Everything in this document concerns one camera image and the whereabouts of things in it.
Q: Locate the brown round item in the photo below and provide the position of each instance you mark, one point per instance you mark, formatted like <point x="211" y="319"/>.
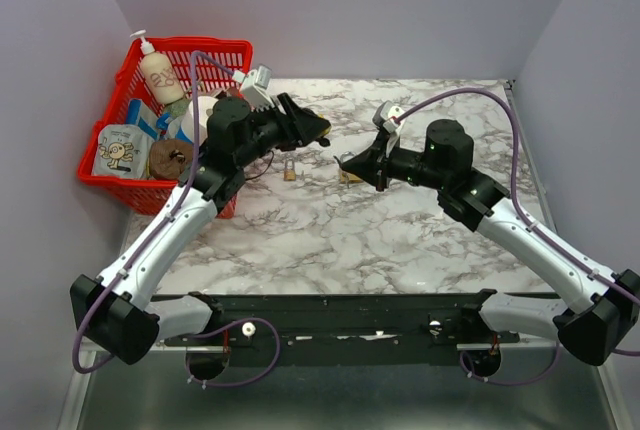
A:
<point x="168" y="158"/>

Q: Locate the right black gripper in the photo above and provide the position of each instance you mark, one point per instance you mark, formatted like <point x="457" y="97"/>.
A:
<point x="372" y="165"/>

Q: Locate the blue white package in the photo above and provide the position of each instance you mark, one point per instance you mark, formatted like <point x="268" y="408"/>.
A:
<point x="141" y="116"/>

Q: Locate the small brass padlock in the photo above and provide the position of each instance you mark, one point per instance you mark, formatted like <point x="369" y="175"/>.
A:
<point x="289" y="171"/>

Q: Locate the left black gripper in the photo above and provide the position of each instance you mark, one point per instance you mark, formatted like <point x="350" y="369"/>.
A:
<point x="296" y="126"/>

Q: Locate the yellow black padlock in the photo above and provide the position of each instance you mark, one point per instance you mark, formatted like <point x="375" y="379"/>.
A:
<point x="314" y="126"/>

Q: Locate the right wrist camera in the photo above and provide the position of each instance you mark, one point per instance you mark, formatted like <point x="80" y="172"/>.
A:
<point x="386" y="118"/>

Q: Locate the cream pump lotion bottle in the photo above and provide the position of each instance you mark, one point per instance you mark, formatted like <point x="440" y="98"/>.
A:
<point x="158" y="72"/>

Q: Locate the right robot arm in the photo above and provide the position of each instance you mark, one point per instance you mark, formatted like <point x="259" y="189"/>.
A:
<point x="591" y="313"/>

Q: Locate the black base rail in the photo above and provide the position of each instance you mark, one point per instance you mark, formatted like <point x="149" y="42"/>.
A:
<point x="349" y="330"/>

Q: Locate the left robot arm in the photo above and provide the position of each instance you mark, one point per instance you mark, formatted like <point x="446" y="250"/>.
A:
<point x="114" y="309"/>

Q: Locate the red plastic basket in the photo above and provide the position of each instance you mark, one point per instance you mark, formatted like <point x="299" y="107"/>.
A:
<point x="147" y="196"/>

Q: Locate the grey cartoon pouch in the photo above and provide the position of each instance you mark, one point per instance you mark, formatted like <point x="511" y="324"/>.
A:
<point x="122" y="152"/>

